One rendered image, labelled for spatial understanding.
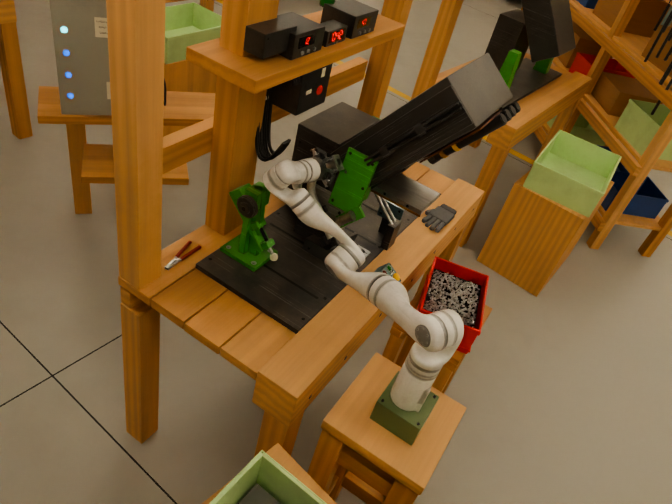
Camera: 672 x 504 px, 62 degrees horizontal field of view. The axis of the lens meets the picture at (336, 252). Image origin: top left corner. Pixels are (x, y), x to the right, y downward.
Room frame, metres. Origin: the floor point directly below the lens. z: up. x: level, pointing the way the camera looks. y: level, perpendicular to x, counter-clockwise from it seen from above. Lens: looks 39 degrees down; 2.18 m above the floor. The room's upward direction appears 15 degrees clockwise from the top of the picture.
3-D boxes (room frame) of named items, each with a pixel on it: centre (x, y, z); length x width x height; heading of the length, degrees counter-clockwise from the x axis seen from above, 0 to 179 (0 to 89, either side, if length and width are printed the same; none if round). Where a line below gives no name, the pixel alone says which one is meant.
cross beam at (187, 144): (1.90, 0.36, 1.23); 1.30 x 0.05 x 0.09; 157
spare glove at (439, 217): (1.97, -0.37, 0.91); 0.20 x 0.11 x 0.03; 155
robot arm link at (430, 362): (1.01, -0.30, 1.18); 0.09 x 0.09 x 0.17; 41
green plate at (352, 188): (1.66, 0.00, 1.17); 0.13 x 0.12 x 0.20; 157
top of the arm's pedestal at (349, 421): (1.01, -0.30, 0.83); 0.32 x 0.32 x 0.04; 68
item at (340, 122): (1.91, 0.11, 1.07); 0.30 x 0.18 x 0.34; 157
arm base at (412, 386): (1.01, -0.30, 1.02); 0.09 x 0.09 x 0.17; 77
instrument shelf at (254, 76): (1.86, 0.26, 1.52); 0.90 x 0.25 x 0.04; 157
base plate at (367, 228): (1.76, 0.02, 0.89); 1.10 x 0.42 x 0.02; 157
